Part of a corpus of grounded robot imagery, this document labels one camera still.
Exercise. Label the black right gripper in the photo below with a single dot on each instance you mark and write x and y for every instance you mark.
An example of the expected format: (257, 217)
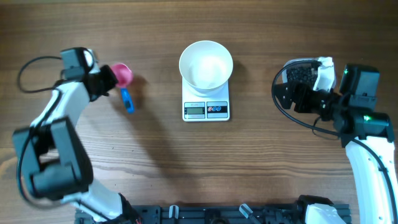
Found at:
(300, 107)

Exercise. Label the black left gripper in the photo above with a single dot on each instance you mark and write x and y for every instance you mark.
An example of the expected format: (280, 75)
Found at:
(112, 78)

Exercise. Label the pink scoop blue handle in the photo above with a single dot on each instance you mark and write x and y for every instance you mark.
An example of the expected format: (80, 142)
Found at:
(125, 76)

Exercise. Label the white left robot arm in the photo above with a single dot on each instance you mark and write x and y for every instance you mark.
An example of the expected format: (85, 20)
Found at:
(53, 168)

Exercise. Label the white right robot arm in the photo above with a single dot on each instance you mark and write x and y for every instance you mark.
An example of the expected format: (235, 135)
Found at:
(366, 135)

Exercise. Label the white digital kitchen scale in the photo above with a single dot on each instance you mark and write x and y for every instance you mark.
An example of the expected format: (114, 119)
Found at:
(205, 107)

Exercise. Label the white bowl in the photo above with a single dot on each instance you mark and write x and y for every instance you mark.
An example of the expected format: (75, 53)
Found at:
(206, 66)

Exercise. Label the clear container of black beans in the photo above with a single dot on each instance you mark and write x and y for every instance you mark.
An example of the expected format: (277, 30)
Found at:
(306, 71)

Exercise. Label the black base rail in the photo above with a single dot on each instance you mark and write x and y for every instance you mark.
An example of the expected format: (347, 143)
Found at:
(278, 213)

